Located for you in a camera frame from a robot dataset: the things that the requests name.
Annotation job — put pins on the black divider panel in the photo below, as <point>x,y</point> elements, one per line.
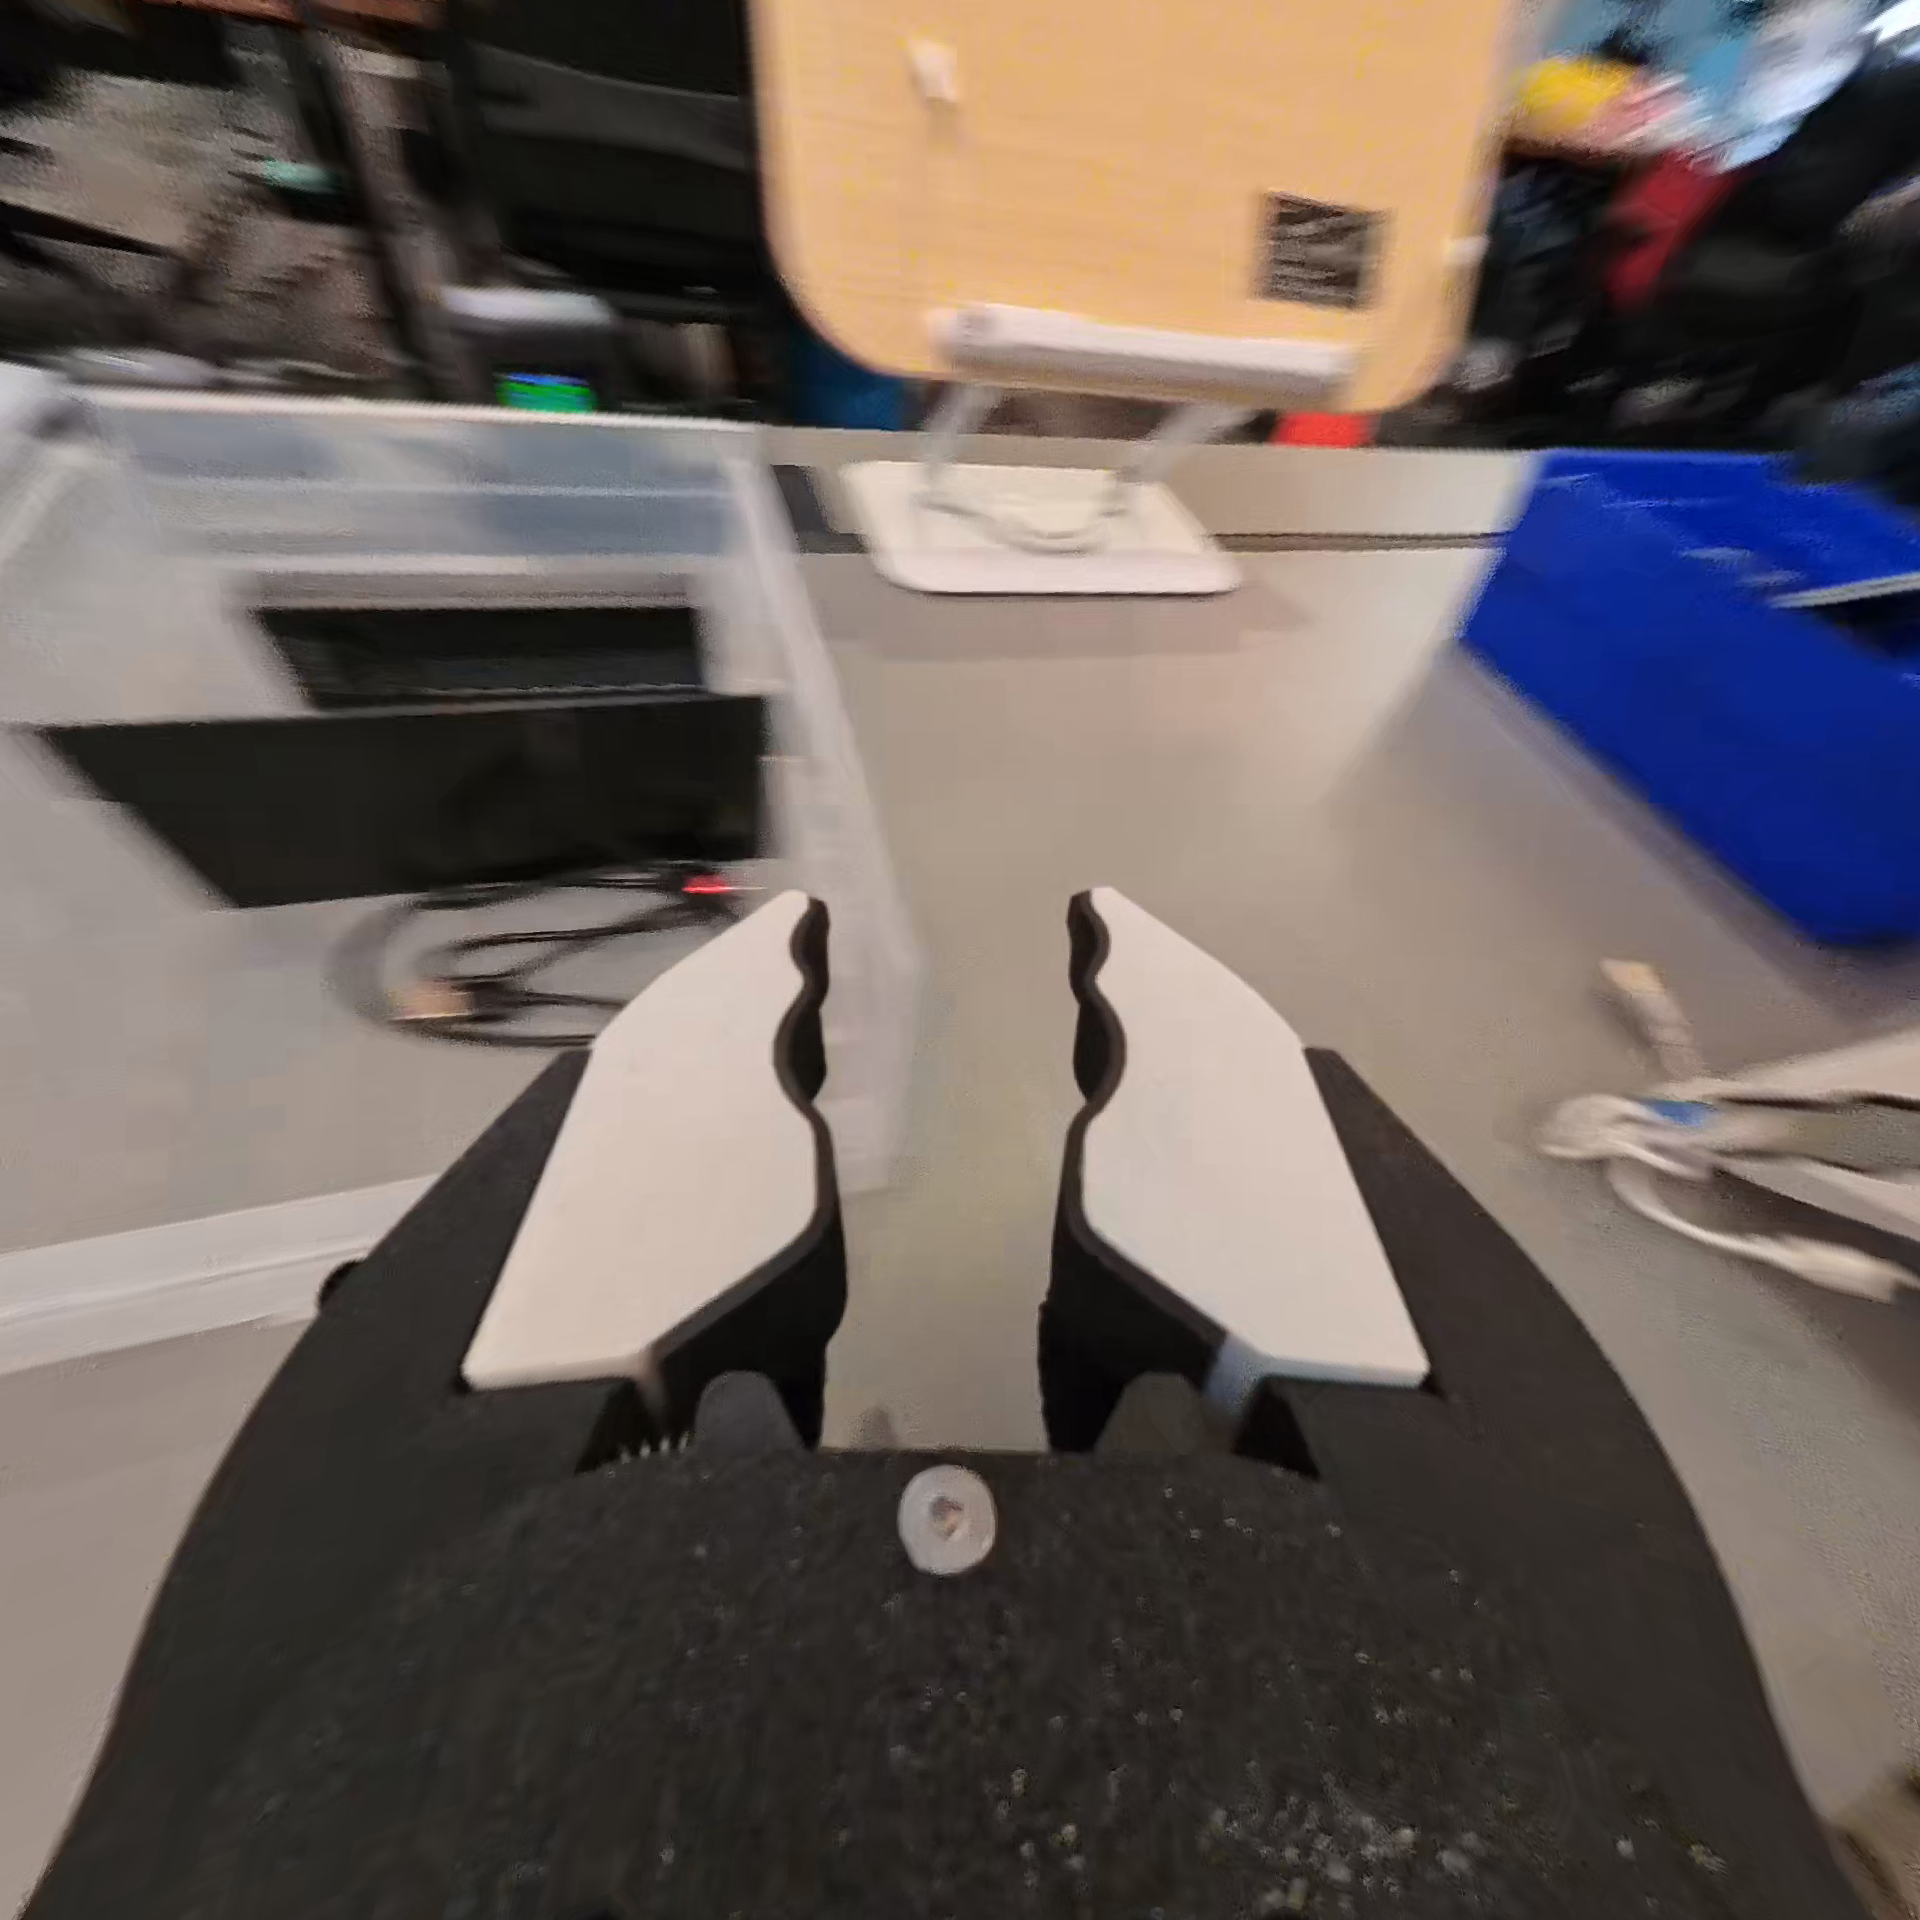
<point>451,810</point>

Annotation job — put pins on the clear plastic bin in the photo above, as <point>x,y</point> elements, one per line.
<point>451,495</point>

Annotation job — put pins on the blue plastic bin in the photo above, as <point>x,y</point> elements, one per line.
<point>1681,691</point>

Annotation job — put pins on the black rectangular usb hub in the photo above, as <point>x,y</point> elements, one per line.
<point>480,662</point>

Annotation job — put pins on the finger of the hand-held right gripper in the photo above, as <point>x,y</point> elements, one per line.
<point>1867,1185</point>
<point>1844,1078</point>

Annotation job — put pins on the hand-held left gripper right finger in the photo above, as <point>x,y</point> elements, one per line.
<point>1244,1200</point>

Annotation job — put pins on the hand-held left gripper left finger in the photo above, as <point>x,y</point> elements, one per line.
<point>675,1200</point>

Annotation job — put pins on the wooden book stand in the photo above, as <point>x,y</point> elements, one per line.
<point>1124,150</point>

